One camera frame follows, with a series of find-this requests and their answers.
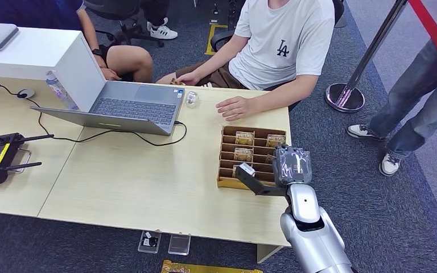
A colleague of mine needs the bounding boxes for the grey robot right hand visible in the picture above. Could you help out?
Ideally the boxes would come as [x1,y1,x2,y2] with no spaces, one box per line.
[272,144,313,186]

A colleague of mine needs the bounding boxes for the person's left hand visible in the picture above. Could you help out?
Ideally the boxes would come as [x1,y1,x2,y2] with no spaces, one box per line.
[215,96,257,122]
[100,67,122,81]

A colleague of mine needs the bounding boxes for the person's right hand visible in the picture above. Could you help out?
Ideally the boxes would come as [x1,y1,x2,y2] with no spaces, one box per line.
[176,71,202,86]

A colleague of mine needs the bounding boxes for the brown cardboard card holder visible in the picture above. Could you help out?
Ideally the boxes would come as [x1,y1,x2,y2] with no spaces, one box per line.
[216,126,288,198]

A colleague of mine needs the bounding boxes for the person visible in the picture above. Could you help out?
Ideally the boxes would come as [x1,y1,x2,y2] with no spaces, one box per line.
[141,0,179,40]
[0,0,154,84]
[155,0,336,122]
[347,7,437,177]

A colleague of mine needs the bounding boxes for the small clear plastic object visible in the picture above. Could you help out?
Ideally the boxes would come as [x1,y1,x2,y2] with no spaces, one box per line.
[185,90,200,109]

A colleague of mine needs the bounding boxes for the grey laptop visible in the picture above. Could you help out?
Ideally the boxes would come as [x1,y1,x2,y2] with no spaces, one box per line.
[31,80,186,137]

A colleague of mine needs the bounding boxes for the clear plastic water bottle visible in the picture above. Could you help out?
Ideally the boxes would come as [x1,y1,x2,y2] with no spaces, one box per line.
[45,71,79,111]

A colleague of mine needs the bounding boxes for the white box cabinet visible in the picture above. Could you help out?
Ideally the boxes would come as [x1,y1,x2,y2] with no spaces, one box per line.
[0,24,107,113]

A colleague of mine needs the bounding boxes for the white table leg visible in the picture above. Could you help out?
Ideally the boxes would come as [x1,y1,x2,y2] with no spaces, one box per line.
[256,244,283,264]

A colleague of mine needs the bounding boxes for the yellow cardboard piece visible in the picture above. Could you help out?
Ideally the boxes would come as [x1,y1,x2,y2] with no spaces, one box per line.
[161,260,263,273]

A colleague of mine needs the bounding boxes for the clear plastic case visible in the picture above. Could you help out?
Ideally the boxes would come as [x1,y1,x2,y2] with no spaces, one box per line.
[167,233,192,257]
[138,230,163,254]

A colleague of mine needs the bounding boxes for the red barrier belt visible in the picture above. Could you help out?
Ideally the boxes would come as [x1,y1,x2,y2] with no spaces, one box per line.
[408,0,437,82]

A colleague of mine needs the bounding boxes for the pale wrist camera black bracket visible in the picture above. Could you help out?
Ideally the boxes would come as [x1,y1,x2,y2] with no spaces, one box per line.
[234,163,291,197]

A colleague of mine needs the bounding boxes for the black laptop cable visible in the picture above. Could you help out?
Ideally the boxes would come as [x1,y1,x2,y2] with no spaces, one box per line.
[24,97,188,147]

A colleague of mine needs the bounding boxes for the chrome stanchion post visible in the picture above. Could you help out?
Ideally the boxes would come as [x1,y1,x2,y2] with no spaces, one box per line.
[324,0,409,114]

